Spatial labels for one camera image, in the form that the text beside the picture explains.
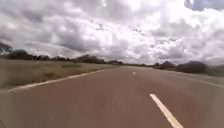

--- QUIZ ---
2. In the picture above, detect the row of trees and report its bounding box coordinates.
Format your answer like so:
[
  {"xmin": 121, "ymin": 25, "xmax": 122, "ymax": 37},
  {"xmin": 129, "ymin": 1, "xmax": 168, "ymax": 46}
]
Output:
[{"xmin": 0, "ymin": 41, "xmax": 124, "ymax": 66}]

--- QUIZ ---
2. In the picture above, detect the white dashed centre line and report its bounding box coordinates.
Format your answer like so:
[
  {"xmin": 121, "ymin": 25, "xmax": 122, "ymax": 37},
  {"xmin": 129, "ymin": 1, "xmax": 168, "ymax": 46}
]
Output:
[{"xmin": 131, "ymin": 70, "xmax": 185, "ymax": 128}]

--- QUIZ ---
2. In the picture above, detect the row of dark bushes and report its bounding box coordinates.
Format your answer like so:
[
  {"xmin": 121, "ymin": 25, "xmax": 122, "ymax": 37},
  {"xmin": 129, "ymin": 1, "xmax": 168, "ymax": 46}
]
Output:
[{"xmin": 153, "ymin": 60, "xmax": 224, "ymax": 77}]

